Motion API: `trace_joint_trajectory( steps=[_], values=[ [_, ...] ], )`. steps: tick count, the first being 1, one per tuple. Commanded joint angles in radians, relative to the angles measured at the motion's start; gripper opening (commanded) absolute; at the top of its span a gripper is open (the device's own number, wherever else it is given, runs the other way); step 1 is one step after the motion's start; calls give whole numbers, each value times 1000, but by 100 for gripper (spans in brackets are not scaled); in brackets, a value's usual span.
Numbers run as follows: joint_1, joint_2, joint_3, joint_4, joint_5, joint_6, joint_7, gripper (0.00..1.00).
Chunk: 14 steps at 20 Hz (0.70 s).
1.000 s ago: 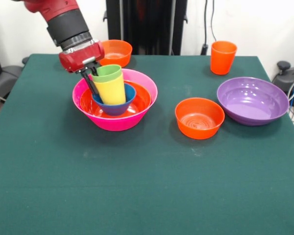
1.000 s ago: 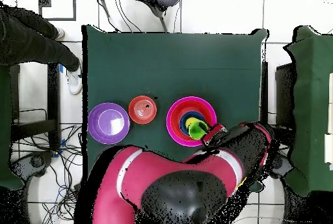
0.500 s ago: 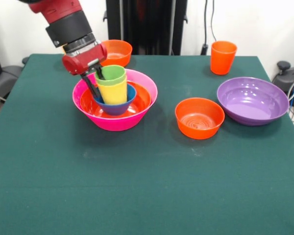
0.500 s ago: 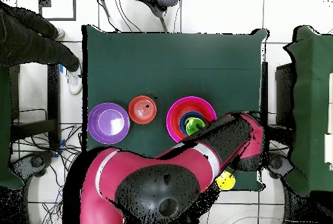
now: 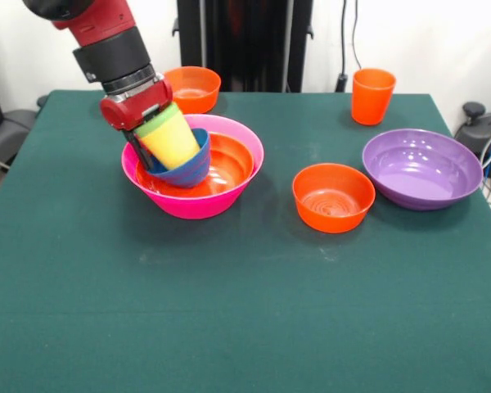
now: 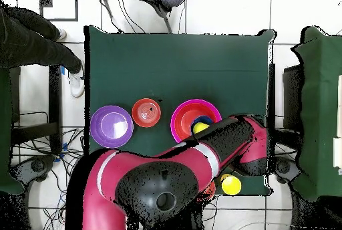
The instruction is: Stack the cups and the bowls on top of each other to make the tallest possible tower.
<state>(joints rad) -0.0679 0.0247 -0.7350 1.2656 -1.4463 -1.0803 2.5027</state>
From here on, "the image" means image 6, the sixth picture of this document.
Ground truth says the large pink plastic bowl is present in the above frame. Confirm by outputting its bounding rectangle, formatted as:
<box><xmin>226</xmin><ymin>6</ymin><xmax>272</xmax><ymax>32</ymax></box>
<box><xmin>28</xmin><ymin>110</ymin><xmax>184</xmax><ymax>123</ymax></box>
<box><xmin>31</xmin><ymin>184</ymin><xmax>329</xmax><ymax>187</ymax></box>
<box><xmin>170</xmin><ymin>98</ymin><xmax>223</xmax><ymax>144</ymax></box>

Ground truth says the yellow plastic cup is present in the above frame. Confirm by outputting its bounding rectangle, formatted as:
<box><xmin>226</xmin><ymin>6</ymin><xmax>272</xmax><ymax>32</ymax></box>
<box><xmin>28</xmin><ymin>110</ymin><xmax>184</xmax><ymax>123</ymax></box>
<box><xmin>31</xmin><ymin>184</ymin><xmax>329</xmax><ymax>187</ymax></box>
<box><xmin>192</xmin><ymin>122</ymin><xmax>211</xmax><ymax>135</ymax></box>
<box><xmin>220</xmin><ymin>175</ymin><xmax>242</xmax><ymax>197</ymax></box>

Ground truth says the small orange plastic bowl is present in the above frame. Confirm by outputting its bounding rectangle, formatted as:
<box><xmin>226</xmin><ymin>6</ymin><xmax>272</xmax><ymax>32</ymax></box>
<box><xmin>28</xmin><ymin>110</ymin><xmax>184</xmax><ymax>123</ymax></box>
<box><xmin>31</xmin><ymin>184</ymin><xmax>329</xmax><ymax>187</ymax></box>
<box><xmin>196</xmin><ymin>180</ymin><xmax>216</xmax><ymax>202</ymax></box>
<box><xmin>131</xmin><ymin>98</ymin><xmax>162</xmax><ymax>128</ymax></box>

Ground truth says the person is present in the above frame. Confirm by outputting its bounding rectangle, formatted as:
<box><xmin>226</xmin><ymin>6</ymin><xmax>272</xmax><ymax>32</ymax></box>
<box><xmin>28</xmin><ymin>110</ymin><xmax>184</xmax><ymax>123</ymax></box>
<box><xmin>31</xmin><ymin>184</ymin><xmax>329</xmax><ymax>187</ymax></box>
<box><xmin>0</xmin><ymin>0</ymin><xmax>83</xmax><ymax>75</ymax></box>

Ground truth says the tangle of black cables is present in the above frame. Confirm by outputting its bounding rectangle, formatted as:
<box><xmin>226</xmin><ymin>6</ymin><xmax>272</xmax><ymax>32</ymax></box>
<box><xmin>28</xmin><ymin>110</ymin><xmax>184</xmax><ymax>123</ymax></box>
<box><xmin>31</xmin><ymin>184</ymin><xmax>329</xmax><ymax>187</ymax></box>
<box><xmin>15</xmin><ymin>126</ymin><xmax>86</xmax><ymax>230</ymax></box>

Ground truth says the large orange plastic bowl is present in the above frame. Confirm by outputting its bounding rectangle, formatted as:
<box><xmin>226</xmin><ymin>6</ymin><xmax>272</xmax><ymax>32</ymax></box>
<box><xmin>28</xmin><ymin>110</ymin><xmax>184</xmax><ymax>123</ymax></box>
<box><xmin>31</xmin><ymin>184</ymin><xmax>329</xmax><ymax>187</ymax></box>
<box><xmin>174</xmin><ymin>103</ymin><xmax>219</xmax><ymax>142</ymax></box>

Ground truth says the black metal frame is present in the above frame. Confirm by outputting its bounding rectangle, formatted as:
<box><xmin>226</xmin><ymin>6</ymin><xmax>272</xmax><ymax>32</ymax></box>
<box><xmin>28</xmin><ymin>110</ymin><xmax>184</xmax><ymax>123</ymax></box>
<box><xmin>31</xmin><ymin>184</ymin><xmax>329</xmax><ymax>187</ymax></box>
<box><xmin>10</xmin><ymin>64</ymin><xmax>63</xmax><ymax>154</ymax></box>

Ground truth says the purple plastic bowl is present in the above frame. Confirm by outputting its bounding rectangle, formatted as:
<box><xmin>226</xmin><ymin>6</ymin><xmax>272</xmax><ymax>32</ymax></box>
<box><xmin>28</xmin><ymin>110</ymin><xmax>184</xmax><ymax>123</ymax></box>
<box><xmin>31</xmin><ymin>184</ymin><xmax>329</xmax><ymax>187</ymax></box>
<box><xmin>90</xmin><ymin>104</ymin><xmax>134</xmax><ymax>149</ymax></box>

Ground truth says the blue plastic bowl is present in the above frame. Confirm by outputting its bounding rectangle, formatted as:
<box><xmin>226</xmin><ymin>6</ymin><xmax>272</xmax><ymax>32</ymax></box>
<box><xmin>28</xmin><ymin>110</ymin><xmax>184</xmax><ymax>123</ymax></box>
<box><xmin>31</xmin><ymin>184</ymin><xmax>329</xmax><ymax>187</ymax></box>
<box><xmin>190</xmin><ymin>115</ymin><xmax>215</xmax><ymax>134</ymax></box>

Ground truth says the black stand base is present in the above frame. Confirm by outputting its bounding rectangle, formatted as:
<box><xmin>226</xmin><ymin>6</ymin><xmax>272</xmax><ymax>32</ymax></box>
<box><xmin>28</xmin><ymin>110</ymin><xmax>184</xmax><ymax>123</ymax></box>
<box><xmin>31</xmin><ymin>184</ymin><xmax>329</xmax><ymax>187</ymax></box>
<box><xmin>274</xmin><ymin>156</ymin><xmax>303</xmax><ymax>185</ymax></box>
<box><xmin>11</xmin><ymin>154</ymin><xmax>55</xmax><ymax>184</ymax></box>

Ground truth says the dark green tablecloth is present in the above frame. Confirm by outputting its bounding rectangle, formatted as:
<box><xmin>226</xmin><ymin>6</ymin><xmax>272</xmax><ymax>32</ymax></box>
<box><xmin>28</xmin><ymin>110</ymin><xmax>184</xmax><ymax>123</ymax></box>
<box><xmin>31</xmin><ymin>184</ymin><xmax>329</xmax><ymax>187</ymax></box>
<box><xmin>0</xmin><ymin>65</ymin><xmax>25</xmax><ymax>195</ymax></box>
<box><xmin>83</xmin><ymin>25</ymin><xmax>277</xmax><ymax>197</ymax></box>
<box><xmin>290</xmin><ymin>25</ymin><xmax>342</xmax><ymax>203</ymax></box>

